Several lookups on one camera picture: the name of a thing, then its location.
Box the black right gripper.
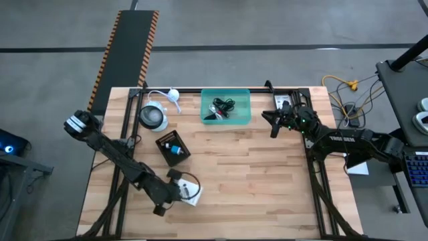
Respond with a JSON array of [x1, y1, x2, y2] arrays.
[[261, 109, 304, 139]]

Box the black aluminium rig frame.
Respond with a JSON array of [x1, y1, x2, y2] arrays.
[[76, 80, 364, 241]]

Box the black equipment stand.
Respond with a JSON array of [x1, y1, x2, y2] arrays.
[[0, 152, 54, 241]]

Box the white cable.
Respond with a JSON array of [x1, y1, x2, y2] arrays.
[[207, 104, 224, 121]]

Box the black hazard-striped floor mat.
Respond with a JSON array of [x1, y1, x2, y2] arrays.
[[87, 9, 160, 116]]

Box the black computer with blue light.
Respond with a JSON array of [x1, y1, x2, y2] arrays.
[[0, 129, 29, 157]]

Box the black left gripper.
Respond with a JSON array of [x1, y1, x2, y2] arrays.
[[152, 168, 184, 217]]

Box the black power adapter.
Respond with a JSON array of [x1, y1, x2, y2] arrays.
[[344, 104, 361, 128]]

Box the black pole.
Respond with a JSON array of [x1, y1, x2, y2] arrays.
[[390, 35, 428, 72]]

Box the large white box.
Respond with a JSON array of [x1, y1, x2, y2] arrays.
[[176, 177, 204, 208]]

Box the keyboard with blue keys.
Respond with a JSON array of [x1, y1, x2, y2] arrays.
[[403, 152, 428, 188]]

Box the black left wrist camera cable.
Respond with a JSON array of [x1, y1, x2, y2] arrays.
[[179, 171, 202, 202]]

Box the white paper sheet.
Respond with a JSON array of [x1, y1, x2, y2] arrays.
[[346, 162, 370, 176]]

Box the yellow floor cable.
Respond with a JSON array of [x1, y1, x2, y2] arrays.
[[322, 74, 385, 116]]

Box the dark grey side desk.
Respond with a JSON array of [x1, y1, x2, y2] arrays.
[[376, 58, 428, 228]]

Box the teal translucent plastic bin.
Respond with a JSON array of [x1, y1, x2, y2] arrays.
[[199, 88, 252, 126]]

